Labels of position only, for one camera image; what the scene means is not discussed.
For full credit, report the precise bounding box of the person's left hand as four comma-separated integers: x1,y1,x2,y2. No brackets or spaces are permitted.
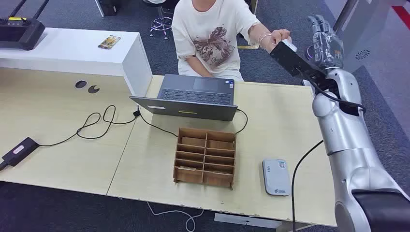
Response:
265,29,293,54

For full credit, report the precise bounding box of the yellow printed card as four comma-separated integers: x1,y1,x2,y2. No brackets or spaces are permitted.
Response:
97,35,122,51

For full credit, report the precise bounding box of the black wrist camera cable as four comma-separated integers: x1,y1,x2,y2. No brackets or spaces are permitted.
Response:
290,67,367,232

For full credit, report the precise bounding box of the black cabinet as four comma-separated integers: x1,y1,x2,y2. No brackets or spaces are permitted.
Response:
94,0,121,17

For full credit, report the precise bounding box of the black laptop power cable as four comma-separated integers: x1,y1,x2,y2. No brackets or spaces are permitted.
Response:
38,105,179,148

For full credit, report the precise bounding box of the white counter block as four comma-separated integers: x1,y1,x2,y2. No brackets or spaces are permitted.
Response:
0,27,153,98

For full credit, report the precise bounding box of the grey kiosk stand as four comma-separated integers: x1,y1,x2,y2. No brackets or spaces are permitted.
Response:
302,0,410,87

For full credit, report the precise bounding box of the grey metal desk bracket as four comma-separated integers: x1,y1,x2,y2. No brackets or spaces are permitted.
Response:
214,213,283,230

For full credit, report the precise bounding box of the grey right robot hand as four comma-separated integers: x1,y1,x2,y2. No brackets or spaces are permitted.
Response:
307,14,345,69

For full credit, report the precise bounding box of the black power adapter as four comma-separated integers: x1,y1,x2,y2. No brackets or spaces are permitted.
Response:
0,137,40,172

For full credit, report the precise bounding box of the wooden compartment organizer box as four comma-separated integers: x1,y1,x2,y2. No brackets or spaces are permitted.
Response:
173,128,237,191

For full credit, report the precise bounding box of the black wrist camera with pale box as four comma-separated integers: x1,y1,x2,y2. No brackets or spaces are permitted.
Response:
270,39,328,85

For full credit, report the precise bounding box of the grey card reader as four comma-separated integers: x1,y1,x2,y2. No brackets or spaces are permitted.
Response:
262,159,292,197

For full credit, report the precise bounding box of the person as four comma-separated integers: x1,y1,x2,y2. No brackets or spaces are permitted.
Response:
171,0,293,83

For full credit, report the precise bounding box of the black controller with antennas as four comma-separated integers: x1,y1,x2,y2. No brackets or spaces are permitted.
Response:
0,0,51,51

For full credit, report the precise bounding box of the chrome stool base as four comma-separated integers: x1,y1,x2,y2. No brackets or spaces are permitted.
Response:
149,5,174,41

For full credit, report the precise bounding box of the grey laptop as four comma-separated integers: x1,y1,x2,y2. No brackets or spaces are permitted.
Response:
130,73,239,122

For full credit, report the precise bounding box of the white cable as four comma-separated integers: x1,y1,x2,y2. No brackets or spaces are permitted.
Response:
146,202,205,232

